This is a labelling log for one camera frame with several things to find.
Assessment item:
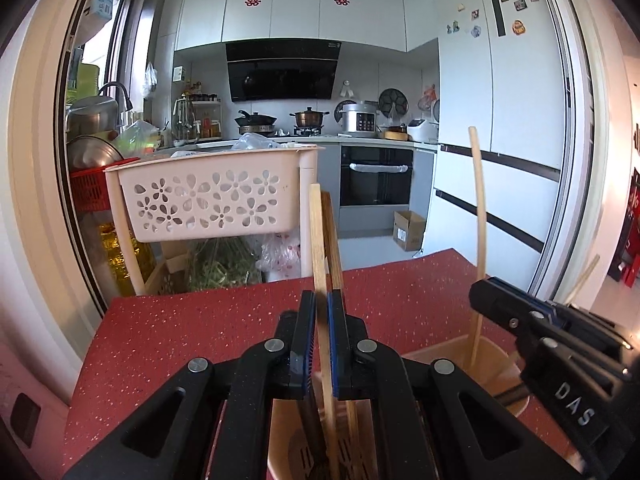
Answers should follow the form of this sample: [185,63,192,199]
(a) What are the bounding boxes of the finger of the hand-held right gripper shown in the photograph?
[487,276,633,352]
[469,279,630,396]

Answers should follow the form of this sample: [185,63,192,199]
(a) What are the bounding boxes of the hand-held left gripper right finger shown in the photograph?
[326,289,586,480]

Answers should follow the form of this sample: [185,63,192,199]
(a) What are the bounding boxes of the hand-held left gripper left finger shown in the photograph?
[62,290,318,480]

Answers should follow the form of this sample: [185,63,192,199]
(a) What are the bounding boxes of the white plastic utensil holder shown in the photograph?
[265,335,531,480]

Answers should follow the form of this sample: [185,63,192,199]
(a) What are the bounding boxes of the white red plastic bag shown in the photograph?
[257,232,303,281]

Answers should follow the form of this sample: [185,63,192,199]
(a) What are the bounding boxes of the red hanging decoration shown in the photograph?
[607,122,640,288]

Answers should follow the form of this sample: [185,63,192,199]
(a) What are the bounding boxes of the open cardboard box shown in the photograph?
[393,210,427,252]

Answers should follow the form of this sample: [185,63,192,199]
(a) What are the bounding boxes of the bag of green vegetables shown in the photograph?
[187,237,263,291]

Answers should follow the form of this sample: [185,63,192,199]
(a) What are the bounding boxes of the small cardboard box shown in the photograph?
[160,255,191,296]

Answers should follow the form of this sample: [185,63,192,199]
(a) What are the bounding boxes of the black built-in oven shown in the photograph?
[339,146,415,207]

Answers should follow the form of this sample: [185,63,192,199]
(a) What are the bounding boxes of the white floral basket cart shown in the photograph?
[104,144,326,296]

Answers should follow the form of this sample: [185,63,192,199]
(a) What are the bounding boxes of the white bread machine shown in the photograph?
[406,119,440,143]

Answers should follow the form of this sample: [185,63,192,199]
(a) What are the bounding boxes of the white refrigerator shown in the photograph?
[431,0,573,293]

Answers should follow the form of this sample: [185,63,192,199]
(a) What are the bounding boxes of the yellow oil bottle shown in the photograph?
[97,212,146,296]

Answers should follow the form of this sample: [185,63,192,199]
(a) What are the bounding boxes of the black round divided pan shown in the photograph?
[378,87,408,116]

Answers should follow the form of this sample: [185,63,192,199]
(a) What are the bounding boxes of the silver rice cooker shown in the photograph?
[334,100,381,138]

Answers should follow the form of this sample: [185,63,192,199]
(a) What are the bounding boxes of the steel stockpot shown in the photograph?
[290,106,330,128]

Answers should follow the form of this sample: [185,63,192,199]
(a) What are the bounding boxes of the black wok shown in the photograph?
[235,110,278,131]

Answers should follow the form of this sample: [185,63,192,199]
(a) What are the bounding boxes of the white spice rack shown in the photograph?
[191,92,223,141]

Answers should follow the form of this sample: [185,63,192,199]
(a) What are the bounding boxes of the cluster of fridge magnets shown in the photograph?
[446,0,541,39]

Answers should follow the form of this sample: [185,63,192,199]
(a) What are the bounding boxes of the red plastic crate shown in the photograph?
[69,157,141,213]

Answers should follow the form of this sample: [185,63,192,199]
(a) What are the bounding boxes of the pink plastic stool stack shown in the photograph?
[0,345,71,466]

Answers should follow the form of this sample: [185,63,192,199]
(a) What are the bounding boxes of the green plastic bag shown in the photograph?
[112,120,161,156]

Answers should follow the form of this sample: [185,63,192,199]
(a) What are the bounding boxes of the black fridge strip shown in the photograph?
[490,0,507,37]

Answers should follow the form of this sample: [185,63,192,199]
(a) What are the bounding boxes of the black range hood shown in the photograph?
[225,40,342,102]

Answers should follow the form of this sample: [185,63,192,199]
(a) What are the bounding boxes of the steel pan lid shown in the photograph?
[66,132,123,171]

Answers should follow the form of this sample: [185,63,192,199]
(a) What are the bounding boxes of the large steel pot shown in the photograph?
[66,95,121,136]

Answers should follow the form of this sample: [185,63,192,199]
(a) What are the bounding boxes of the kitchen faucet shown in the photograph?
[97,81,133,111]

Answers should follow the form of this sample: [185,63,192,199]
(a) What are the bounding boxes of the white upper kitchen cabinets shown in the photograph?
[172,0,441,53]

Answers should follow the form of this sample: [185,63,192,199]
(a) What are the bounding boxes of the green plastic containers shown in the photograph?
[67,62,101,106]

